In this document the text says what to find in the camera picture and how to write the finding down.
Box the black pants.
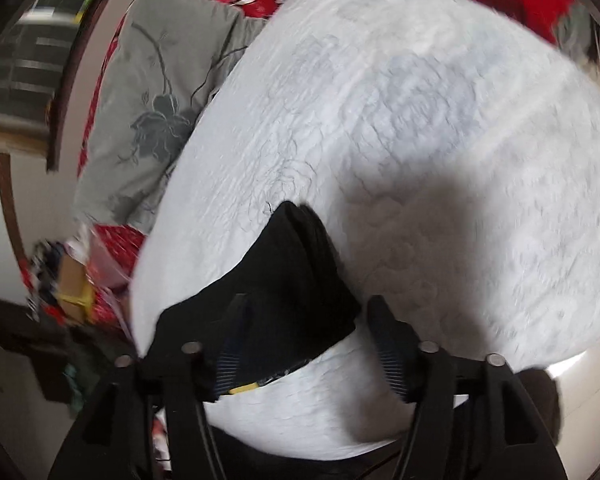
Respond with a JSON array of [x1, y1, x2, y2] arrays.
[[139, 201, 362, 403]]

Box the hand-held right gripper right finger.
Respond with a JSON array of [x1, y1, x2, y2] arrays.
[[366, 295, 568, 480]]

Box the red patterned bag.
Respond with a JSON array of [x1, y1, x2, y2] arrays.
[[87, 224, 148, 326]]

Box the grey floral pillow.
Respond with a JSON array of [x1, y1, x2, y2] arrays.
[[72, 0, 271, 233]]

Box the white quilted mattress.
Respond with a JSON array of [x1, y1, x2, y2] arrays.
[[130, 0, 600, 461]]

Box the yellow cardboard box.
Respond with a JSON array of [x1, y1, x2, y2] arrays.
[[55, 255, 93, 321]]

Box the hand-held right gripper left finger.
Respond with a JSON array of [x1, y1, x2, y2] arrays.
[[50, 294, 251, 480]]

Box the wooden bed frame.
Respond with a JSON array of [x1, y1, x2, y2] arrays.
[[0, 0, 141, 261]]

